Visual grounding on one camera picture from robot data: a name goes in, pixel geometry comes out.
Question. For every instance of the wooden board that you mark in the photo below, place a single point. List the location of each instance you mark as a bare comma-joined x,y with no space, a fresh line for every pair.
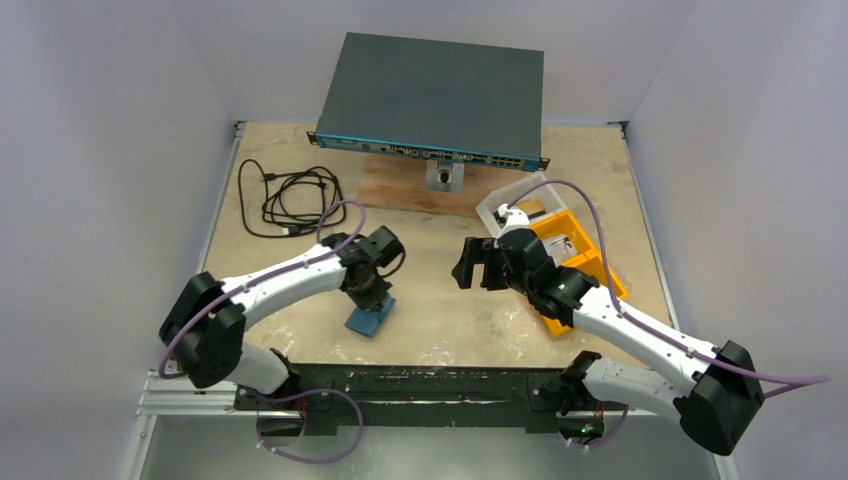
398,183

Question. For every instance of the yellow bin front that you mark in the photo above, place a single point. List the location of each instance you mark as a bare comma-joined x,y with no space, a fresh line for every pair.
591,263

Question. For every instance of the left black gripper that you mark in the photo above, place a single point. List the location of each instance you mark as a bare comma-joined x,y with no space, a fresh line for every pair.
376,297

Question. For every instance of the white plastic bin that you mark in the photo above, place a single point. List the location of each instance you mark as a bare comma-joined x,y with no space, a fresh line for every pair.
542,203

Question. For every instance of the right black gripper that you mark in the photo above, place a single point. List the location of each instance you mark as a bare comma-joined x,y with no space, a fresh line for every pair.
488,266

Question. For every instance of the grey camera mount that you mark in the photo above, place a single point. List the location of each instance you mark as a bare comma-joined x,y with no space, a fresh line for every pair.
444,176

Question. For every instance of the grey network switch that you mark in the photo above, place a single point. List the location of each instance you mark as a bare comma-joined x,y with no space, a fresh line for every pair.
435,100

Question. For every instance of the yellow bin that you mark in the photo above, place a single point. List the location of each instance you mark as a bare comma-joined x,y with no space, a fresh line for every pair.
591,263
563,222

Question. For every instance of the blue card holder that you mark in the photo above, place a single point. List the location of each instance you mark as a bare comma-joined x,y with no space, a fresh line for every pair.
368,323

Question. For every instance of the aluminium frame rail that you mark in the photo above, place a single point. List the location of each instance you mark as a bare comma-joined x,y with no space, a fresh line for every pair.
179,397

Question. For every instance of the silver items in bin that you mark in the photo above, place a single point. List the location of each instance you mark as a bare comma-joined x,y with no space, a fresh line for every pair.
560,248

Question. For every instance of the yellow bin middle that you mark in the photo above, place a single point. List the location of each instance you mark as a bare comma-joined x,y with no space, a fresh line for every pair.
563,222

